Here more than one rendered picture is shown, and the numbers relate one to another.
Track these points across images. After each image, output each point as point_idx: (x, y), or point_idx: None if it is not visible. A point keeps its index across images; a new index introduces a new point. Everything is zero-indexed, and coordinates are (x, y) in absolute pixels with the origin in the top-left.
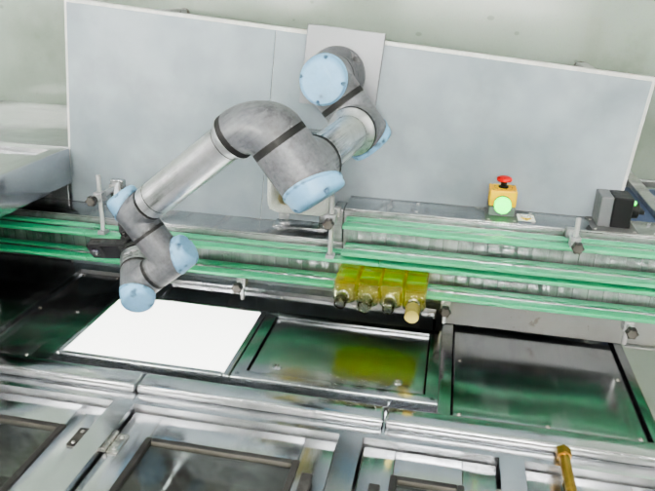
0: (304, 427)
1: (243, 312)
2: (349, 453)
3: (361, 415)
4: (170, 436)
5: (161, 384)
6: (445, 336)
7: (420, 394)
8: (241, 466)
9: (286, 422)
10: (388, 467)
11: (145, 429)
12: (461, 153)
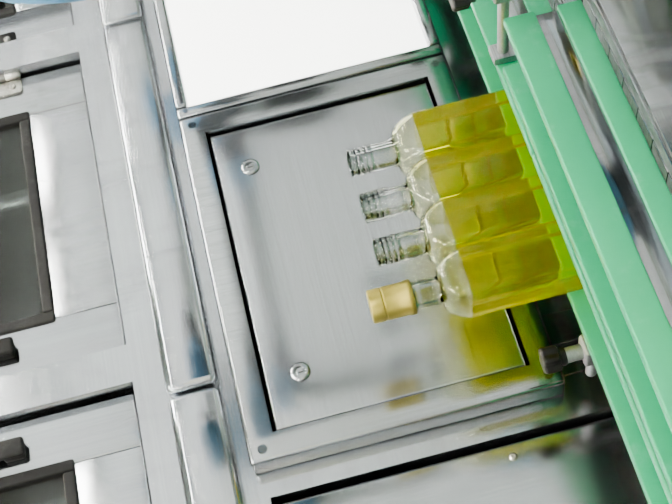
0: (121, 287)
1: (411, 21)
2: (80, 379)
3: (165, 354)
4: (42, 136)
5: (118, 53)
6: (592, 396)
7: (270, 423)
8: (17, 253)
9: (122, 257)
10: (93, 448)
11: (46, 99)
12: None
